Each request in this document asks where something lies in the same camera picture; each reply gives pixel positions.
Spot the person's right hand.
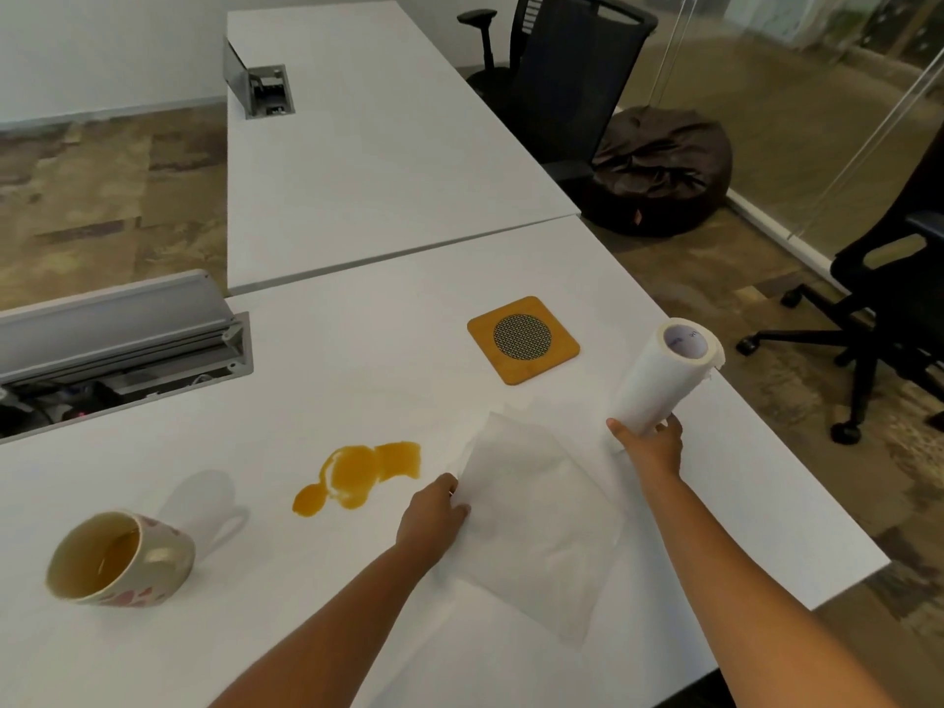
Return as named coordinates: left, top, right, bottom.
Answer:
left=607, top=413, right=684, bottom=486

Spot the person's left hand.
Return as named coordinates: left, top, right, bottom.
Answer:
left=396, top=473, right=472, bottom=569

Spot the white paper towel roll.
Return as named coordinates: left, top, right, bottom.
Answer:
left=610, top=317, right=727, bottom=455

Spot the white paper towel sheet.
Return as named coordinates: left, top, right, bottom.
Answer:
left=434, top=410, right=628, bottom=647

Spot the person's left forearm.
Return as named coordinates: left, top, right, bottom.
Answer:
left=209, top=544, right=438, bottom=708

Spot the person's right forearm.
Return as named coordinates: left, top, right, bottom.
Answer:
left=639, top=470, right=899, bottom=708

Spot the spilled orange-brown liquid puddle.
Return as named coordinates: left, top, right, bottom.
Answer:
left=292, top=441, right=423, bottom=519

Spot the square wooden coaster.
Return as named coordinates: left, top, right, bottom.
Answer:
left=467, top=295, right=581, bottom=386

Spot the dark brown bean bag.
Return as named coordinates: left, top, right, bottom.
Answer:
left=581, top=106, right=734, bottom=238

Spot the black wheeled office chair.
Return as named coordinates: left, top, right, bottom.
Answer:
left=736, top=150, right=944, bottom=446

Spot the tipped patterned ceramic mug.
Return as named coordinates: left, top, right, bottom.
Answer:
left=46, top=510, right=197, bottom=609

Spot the black mesh-back office chair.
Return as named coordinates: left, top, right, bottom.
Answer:
left=456, top=0, right=659, bottom=186

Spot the large grey cable tray lid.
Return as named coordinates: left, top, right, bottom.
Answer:
left=0, top=269, right=255, bottom=443

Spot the small grey cable tray box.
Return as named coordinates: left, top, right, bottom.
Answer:
left=223, top=36, right=296, bottom=120

